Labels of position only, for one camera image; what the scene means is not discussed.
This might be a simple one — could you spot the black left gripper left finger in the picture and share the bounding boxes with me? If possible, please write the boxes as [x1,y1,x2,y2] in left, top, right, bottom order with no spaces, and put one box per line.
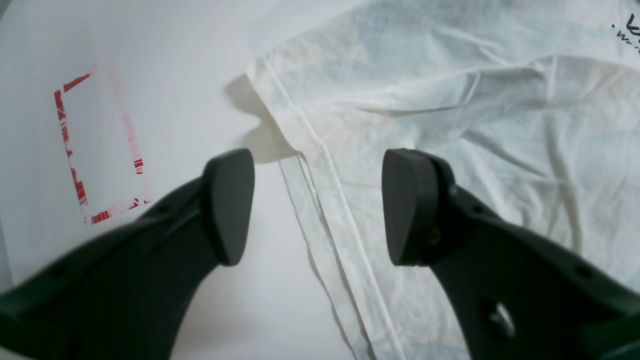
[0,148,255,360]

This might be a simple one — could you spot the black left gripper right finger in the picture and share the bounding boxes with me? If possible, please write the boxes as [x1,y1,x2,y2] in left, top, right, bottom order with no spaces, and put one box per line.
[382,148,640,360]

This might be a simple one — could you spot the white t-shirt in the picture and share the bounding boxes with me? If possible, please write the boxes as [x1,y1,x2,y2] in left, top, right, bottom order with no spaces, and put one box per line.
[246,0,640,360]

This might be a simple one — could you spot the red tape rectangle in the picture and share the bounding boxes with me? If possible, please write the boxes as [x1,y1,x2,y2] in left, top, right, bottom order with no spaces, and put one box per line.
[54,64,154,225]

